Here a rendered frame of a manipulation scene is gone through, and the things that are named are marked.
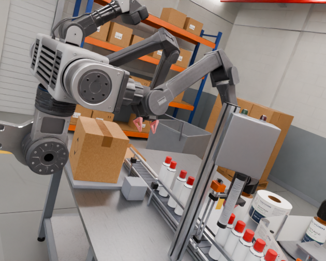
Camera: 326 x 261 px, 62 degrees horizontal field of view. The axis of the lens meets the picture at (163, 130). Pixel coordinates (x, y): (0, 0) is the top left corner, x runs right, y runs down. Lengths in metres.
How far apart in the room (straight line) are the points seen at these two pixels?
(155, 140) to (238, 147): 2.84
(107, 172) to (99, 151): 0.13
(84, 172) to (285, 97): 5.09
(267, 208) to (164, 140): 2.24
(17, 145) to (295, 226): 1.32
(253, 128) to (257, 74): 5.61
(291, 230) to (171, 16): 4.32
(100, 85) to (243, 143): 0.52
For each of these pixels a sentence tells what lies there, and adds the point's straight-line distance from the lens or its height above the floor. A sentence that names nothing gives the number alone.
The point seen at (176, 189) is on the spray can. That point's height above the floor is 0.99.
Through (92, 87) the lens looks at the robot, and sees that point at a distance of 0.73.
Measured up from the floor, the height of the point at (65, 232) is 0.22.
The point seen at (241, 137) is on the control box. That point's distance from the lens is 0.96.
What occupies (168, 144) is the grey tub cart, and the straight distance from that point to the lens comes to 3.62.
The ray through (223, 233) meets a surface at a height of 1.01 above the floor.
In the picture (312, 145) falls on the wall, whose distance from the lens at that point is 5.74.
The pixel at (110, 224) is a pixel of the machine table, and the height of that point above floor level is 0.83.
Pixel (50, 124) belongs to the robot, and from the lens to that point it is 1.03.
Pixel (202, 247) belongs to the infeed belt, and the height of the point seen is 0.88.
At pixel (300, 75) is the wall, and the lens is 6.06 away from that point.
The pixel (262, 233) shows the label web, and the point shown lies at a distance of 1.28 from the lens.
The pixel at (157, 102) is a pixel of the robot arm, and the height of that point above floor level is 1.45.
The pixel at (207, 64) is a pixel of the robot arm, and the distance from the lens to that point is 1.02.
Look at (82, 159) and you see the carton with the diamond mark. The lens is 1.48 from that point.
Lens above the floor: 1.56
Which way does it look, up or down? 13 degrees down
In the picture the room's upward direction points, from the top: 18 degrees clockwise
